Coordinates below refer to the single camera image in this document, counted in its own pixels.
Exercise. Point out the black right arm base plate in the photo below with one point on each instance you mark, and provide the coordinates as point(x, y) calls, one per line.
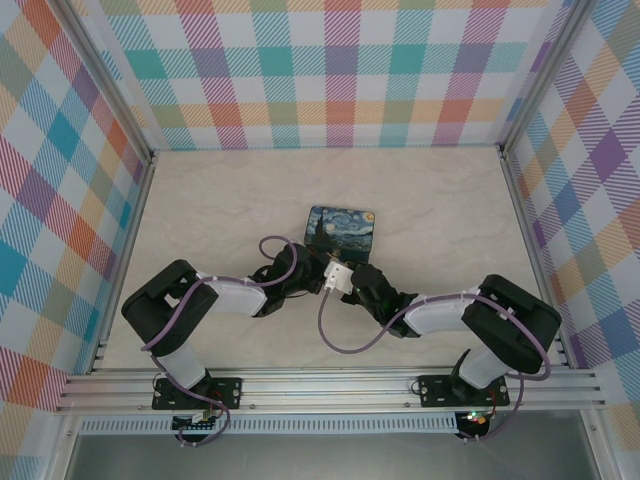
point(435, 391)

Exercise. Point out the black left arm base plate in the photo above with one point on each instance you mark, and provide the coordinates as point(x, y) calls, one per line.
point(227, 392)

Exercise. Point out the long aluminium base rail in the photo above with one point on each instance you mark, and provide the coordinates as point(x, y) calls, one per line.
point(325, 387)

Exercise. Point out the starry night painted tin box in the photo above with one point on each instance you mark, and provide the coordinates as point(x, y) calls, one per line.
point(342, 230)

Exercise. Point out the grey metal front panel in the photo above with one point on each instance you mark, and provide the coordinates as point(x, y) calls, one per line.
point(325, 457)

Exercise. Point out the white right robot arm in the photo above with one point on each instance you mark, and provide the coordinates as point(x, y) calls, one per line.
point(440, 320)

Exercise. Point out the aluminium side rail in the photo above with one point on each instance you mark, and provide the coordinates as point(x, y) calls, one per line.
point(530, 240)
point(132, 235)

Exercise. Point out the aluminium corner post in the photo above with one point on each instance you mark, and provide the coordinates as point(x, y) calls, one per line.
point(115, 90)
point(540, 85)

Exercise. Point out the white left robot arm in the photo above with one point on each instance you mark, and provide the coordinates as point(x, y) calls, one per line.
point(235, 297)

